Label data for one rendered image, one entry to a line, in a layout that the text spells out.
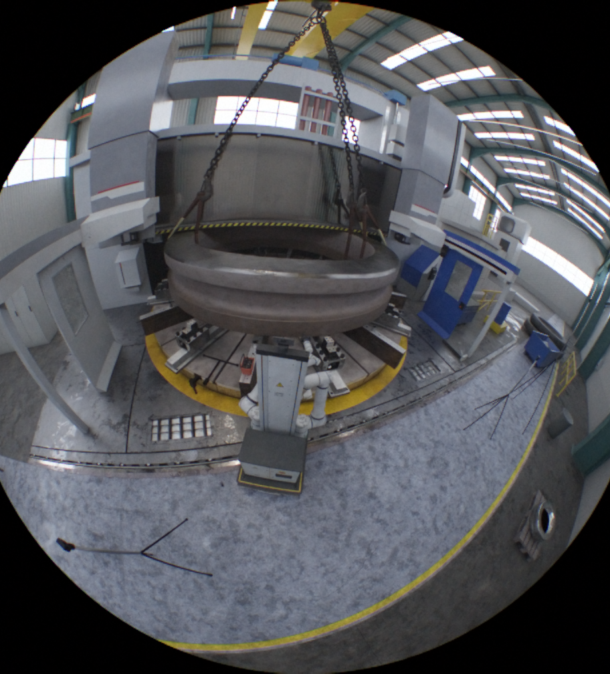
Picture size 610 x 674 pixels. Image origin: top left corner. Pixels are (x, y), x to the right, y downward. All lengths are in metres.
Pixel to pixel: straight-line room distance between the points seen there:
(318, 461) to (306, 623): 2.17
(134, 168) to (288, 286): 3.27
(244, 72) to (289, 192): 4.35
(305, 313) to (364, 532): 2.91
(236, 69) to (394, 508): 9.75
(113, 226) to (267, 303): 2.79
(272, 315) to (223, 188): 3.48
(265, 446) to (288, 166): 5.38
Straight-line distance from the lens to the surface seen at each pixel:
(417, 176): 5.67
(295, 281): 2.53
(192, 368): 3.42
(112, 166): 4.38
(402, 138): 7.40
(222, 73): 7.64
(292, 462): 1.96
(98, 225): 4.01
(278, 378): 1.53
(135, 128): 4.33
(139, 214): 3.67
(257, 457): 1.97
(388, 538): 3.01
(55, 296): 3.71
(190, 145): 5.50
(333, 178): 5.97
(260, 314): 2.86
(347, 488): 2.88
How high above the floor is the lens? 2.70
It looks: 38 degrees down
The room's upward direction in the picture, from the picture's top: 9 degrees clockwise
